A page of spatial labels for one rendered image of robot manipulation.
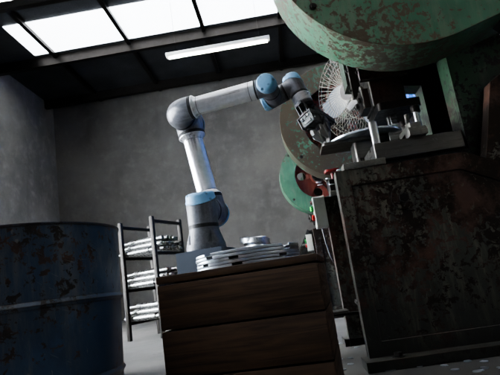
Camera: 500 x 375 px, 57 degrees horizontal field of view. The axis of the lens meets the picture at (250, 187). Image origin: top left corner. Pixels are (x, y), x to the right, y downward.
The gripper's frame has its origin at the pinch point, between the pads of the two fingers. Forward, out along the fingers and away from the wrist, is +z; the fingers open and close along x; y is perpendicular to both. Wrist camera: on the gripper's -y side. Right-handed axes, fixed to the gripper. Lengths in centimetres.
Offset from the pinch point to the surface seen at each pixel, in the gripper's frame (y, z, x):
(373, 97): -6.9, -6.2, 22.3
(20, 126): -100, -475, -560
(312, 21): 37, -16, 35
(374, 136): 5.2, 12.8, 20.1
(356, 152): -2.4, 9.7, 7.4
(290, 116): -93, -88, -68
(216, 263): 72, 44, -5
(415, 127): 0.5, 17.7, 32.0
